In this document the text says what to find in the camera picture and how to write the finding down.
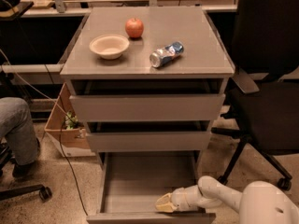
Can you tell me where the crushed blue soda can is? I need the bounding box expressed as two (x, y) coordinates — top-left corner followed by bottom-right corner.
(149, 41), (184, 68)

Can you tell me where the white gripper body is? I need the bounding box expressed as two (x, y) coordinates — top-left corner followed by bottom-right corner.
(171, 186), (201, 212)

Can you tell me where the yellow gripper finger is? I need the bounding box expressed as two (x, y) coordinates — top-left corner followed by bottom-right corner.
(156, 193), (172, 205)
(156, 203), (177, 213)

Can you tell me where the green item in box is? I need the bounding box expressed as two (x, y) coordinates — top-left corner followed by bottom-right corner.
(64, 111), (78, 130)

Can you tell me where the black office chair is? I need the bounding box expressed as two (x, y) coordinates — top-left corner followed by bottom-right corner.
(212, 0), (299, 190)

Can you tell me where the grey drawer cabinet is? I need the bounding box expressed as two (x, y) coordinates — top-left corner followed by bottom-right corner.
(60, 6), (236, 173)

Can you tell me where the grey middle drawer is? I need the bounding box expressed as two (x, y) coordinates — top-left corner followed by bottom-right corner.
(86, 132), (211, 152)

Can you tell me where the grey top drawer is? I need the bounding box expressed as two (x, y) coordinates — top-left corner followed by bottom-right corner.
(70, 94), (224, 121)

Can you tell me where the black chair base left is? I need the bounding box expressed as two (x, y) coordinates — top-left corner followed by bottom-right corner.
(0, 143), (52, 202)

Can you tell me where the red apple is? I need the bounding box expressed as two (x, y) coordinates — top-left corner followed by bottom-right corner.
(125, 18), (144, 38)

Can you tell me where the black floor cable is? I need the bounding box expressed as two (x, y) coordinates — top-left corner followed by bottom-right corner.
(1, 0), (90, 217)

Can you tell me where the grey bottom drawer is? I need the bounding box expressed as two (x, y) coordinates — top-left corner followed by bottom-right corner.
(87, 151), (216, 224)

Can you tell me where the black shoe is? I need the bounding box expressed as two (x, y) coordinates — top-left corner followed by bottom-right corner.
(11, 137), (42, 180)

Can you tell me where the grey drawer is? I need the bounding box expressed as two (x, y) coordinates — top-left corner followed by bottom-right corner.
(70, 94), (224, 121)
(87, 151), (216, 224)
(86, 132), (211, 152)

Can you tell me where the white paper bowl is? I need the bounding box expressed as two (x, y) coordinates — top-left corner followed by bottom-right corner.
(89, 35), (130, 60)

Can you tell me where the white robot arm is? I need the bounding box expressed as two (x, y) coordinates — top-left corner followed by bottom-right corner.
(155, 175), (299, 224)

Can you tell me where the white cable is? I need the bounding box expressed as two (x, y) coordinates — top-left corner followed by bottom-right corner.
(0, 48), (71, 119)

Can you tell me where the cardboard box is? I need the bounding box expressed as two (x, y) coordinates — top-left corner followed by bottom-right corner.
(45, 84), (93, 158)

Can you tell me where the person leg in jeans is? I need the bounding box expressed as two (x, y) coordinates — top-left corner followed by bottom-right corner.
(0, 97), (38, 165)

